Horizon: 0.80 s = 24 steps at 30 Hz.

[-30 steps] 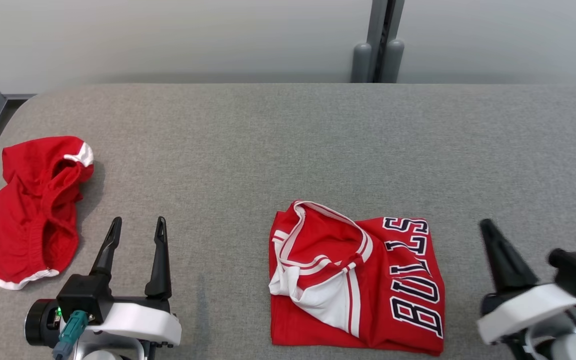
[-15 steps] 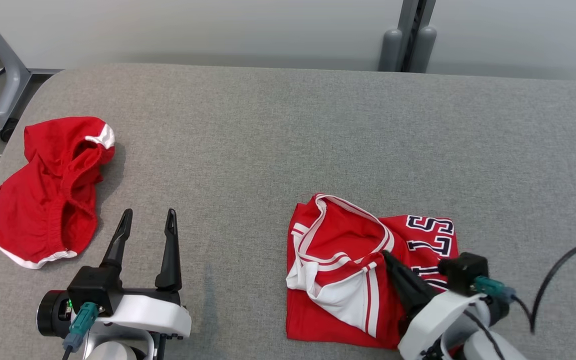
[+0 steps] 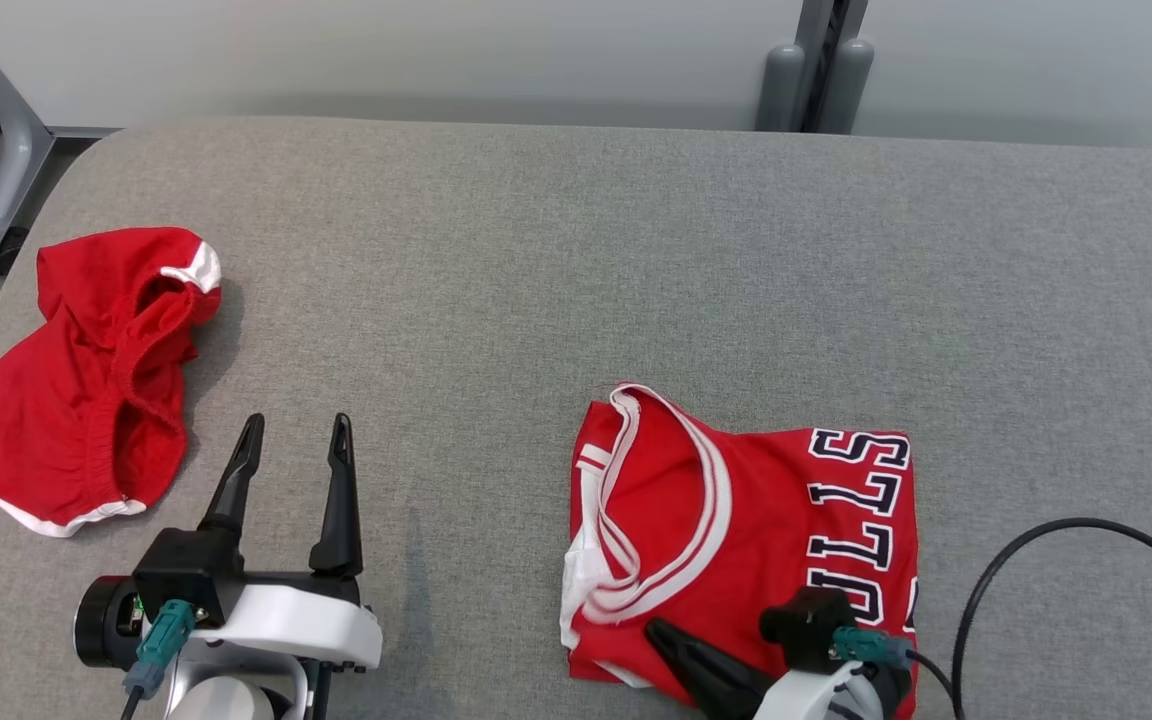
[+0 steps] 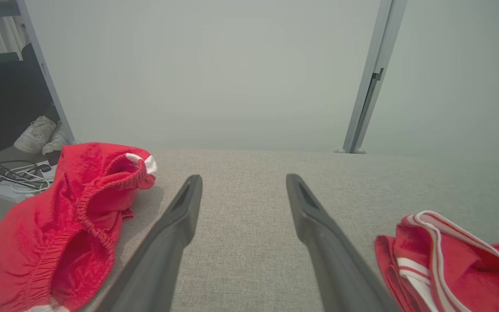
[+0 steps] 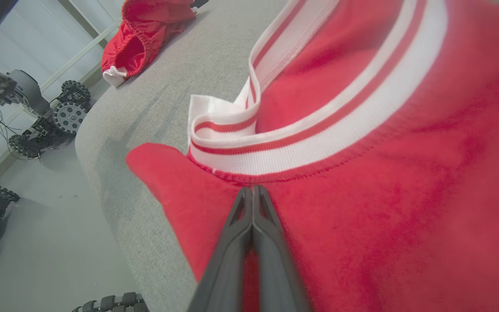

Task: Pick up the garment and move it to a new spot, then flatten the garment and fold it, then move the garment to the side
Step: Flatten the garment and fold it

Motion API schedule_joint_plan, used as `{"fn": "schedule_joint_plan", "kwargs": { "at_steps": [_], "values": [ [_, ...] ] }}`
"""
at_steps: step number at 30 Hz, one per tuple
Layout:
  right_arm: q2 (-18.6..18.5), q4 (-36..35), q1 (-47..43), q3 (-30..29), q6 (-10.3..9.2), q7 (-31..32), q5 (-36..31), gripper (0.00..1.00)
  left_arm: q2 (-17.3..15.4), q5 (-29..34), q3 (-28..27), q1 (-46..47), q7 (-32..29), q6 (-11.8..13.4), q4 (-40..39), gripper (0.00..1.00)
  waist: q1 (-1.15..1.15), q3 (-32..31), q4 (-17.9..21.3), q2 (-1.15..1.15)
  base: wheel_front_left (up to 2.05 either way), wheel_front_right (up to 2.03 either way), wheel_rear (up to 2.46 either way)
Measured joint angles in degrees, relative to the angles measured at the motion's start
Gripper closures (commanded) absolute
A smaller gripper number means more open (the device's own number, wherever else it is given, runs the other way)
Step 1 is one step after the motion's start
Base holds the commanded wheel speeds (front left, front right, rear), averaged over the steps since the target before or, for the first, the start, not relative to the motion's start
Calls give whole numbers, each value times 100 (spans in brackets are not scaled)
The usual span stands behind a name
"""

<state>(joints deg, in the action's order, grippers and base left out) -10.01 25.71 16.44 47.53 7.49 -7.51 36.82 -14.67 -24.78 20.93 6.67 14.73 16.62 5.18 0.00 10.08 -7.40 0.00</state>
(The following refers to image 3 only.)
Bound grey partition post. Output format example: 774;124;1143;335
754;0;877;135

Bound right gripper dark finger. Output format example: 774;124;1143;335
643;617;778;720

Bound red shorts with white stripe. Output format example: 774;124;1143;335
0;227;224;539

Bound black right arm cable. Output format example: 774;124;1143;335
904;517;1152;720

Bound teal right camera connector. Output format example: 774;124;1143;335
833;625;913;670

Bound teal camera connector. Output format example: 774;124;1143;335
124;598;198;698
833;625;913;670

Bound red white basketball jersey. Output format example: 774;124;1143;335
559;383;922;713

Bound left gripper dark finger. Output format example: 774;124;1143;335
198;413;266;533
309;412;365;578

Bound teal left camera connector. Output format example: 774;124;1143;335
124;598;198;698

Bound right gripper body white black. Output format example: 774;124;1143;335
754;663;913;720

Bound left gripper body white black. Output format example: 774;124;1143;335
190;571;385;670

